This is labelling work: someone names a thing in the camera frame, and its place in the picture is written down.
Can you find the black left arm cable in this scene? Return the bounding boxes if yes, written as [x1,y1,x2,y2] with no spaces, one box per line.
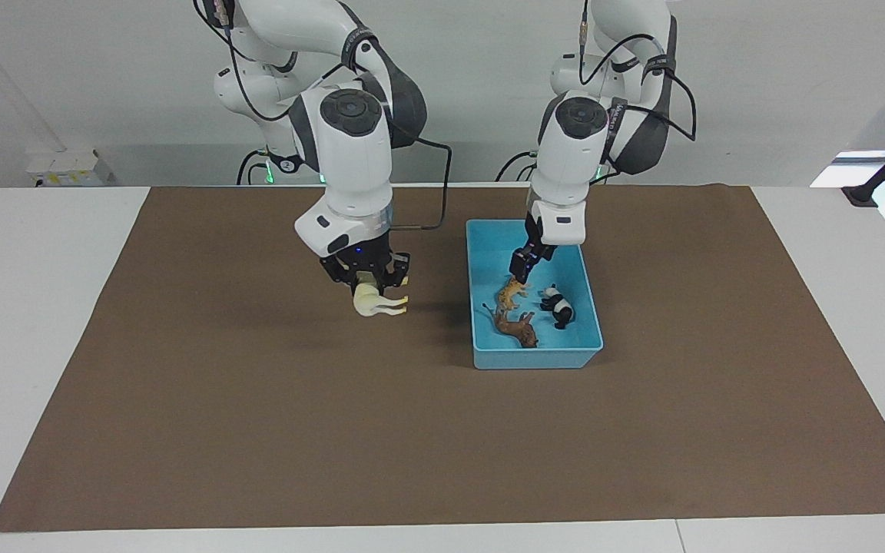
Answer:
[578,0,698,144]

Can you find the black right base cable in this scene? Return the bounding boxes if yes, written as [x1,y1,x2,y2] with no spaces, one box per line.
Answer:
[236,148,271,185]

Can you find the black base cable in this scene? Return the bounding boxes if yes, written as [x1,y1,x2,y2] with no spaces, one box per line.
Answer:
[236,148,271,185]
[496,150,540,184]

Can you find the brown table mat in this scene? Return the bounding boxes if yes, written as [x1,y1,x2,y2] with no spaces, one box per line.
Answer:
[0,184,885,533]

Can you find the orange tiger toy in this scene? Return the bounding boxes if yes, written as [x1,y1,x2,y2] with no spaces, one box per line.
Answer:
[495,278,529,312]

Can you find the light blue plastic storage box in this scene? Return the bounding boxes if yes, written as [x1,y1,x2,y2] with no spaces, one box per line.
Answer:
[465,219,605,371]

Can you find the black white panda toy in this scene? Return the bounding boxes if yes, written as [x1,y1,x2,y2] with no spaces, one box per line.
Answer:
[539,283,576,330]

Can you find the cream horse toy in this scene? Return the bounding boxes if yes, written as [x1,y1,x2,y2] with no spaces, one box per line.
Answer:
[353,282,410,318]

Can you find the white cardboard box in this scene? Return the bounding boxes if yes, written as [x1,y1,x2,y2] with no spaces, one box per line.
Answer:
[26,149,117,188]

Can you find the brown lion toy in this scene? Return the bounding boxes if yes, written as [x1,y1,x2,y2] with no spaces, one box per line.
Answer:
[482,303,540,349]

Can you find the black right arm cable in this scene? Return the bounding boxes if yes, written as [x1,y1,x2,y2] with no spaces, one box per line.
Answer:
[195,0,453,232]

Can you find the black left base cable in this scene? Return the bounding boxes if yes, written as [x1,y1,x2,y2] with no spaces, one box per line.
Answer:
[496,150,540,184]

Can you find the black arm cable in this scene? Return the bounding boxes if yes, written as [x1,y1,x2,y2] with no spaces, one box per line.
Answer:
[578,0,698,144]
[195,0,453,232]

